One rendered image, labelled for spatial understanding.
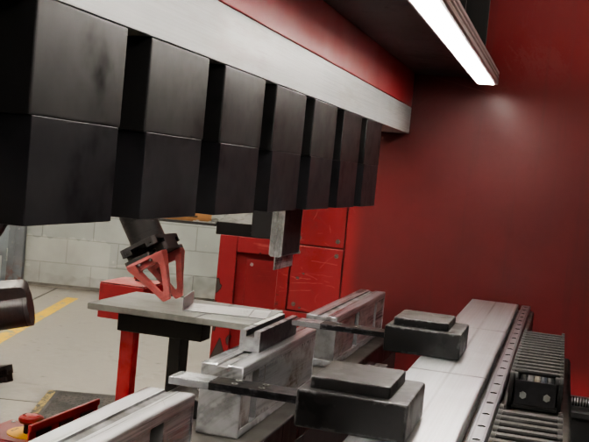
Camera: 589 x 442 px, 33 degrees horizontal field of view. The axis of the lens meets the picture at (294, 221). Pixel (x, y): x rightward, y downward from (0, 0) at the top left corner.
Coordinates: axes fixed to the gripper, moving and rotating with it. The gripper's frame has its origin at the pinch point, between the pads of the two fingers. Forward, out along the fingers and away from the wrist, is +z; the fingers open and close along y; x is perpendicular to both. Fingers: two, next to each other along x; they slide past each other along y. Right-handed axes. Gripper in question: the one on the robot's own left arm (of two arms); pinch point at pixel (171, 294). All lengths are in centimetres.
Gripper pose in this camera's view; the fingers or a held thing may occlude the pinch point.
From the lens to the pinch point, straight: 161.3
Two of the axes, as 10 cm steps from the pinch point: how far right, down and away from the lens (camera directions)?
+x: -8.8, 4.2, 2.3
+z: 4.1, 9.1, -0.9
